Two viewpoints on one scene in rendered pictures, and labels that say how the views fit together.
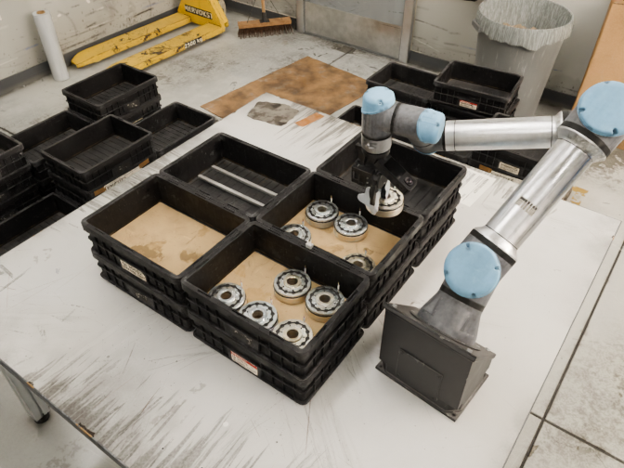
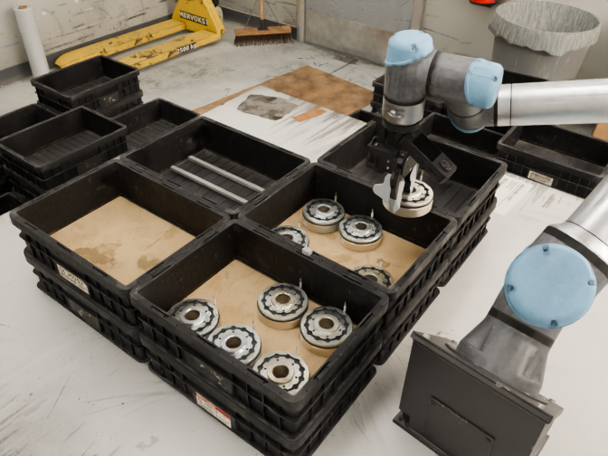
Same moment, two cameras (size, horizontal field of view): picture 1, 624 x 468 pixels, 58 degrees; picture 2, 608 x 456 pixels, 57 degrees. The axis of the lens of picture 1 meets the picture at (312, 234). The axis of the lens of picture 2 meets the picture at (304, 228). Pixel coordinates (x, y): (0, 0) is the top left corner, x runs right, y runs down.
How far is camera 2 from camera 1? 40 cm
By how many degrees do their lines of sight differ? 3
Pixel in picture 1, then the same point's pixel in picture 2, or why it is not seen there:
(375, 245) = (392, 256)
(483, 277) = (570, 296)
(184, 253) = (143, 259)
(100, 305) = (32, 325)
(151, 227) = (105, 226)
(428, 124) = (481, 79)
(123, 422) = not seen: outside the picture
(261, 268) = (242, 281)
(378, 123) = (409, 80)
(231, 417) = not seen: outside the picture
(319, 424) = not seen: outside the picture
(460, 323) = (521, 365)
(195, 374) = (146, 423)
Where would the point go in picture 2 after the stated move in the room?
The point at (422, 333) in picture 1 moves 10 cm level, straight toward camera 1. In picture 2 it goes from (468, 377) to (461, 431)
